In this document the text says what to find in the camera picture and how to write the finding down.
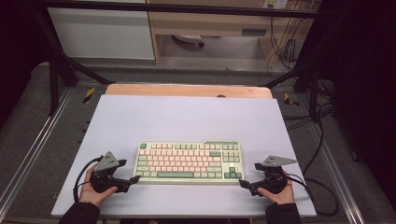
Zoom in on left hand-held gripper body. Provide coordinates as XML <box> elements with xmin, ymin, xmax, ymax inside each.
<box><xmin>90</xmin><ymin>151</ymin><xmax>132</xmax><ymax>194</ymax></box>

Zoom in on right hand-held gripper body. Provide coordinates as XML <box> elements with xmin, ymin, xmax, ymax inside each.
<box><xmin>248</xmin><ymin>155</ymin><xmax>298</xmax><ymax>197</ymax></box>

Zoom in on green and cream mechanical keyboard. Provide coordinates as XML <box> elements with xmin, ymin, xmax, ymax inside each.
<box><xmin>133</xmin><ymin>139</ymin><xmax>246</xmax><ymax>185</ymax></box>

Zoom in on person's right hand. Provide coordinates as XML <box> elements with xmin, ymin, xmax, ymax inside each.
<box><xmin>257</xmin><ymin>172</ymin><xmax>296</xmax><ymax>205</ymax></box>

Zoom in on person's left hand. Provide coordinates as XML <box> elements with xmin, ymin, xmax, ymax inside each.
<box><xmin>78</xmin><ymin>164</ymin><xmax>120</xmax><ymax>208</ymax></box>

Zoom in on yellow black floor tape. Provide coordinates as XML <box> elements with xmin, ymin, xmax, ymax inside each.
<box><xmin>82</xmin><ymin>87</ymin><xmax>96</xmax><ymax>105</ymax></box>
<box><xmin>283</xmin><ymin>92</ymin><xmax>301</xmax><ymax>107</ymax></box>

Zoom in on white cabinet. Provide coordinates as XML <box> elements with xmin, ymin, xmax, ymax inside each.
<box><xmin>48</xmin><ymin>7</ymin><xmax>156</xmax><ymax>61</ymax></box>

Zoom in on black curtain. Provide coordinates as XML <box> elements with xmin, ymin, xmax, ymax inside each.
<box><xmin>306</xmin><ymin>0</ymin><xmax>396</xmax><ymax>202</ymax></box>
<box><xmin>0</xmin><ymin>0</ymin><xmax>52</xmax><ymax>127</ymax></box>

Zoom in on white chair base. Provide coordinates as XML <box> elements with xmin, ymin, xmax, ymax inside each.
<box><xmin>171</xmin><ymin>34</ymin><xmax>205</xmax><ymax>49</ymax></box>

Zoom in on light wooden desk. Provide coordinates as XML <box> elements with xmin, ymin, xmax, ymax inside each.
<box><xmin>146</xmin><ymin>0</ymin><xmax>316</xmax><ymax>68</ymax></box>

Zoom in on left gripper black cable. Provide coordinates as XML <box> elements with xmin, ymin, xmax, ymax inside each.
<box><xmin>72</xmin><ymin>156</ymin><xmax>104</xmax><ymax>203</ymax></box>

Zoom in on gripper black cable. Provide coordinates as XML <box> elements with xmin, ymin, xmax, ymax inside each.
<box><xmin>72</xmin><ymin>156</ymin><xmax>104</xmax><ymax>203</ymax></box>
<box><xmin>285</xmin><ymin>172</ymin><xmax>340</xmax><ymax>217</ymax></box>

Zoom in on aluminium floor rail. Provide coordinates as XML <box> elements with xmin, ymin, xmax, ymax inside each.
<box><xmin>0</xmin><ymin>88</ymin><xmax>75</xmax><ymax>217</ymax></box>
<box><xmin>305</xmin><ymin>120</ymin><xmax>364</xmax><ymax>224</ymax></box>

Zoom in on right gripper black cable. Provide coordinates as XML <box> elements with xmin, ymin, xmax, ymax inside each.
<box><xmin>285</xmin><ymin>172</ymin><xmax>340</xmax><ymax>217</ymax></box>

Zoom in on black floor cables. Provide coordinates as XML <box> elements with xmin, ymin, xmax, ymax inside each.
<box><xmin>281</xmin><ymin>78</ymin><xmax>336</xmax><ymax>176</ymax></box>

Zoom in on black metal frame stand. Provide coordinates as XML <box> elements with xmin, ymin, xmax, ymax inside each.
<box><xmin>30</xmin><ymin>6</ymin><xmax>117</xmax><ymax>117</ymax></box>
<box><xmin>262</xmin><ymin>60</ymin><xmax>323</xmax><ymax>123</ymax></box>

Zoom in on hanging black cables bundle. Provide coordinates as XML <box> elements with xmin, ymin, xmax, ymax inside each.
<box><xmin>268</xmin><ymin>15</ymin><xmax>305</xmax><ymax>71</ymax></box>

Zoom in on black metal frame bar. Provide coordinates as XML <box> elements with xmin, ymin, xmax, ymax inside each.
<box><xmin>36</xmin><ymin>0</ymin><xmax>322</xmax><ymax>20</ymax></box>

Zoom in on wall power outlet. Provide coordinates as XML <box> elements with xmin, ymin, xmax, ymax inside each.
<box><xmin>262</xmin><ymin>0</ymin><xmax>290</xmax><ymax>10</ymax></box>

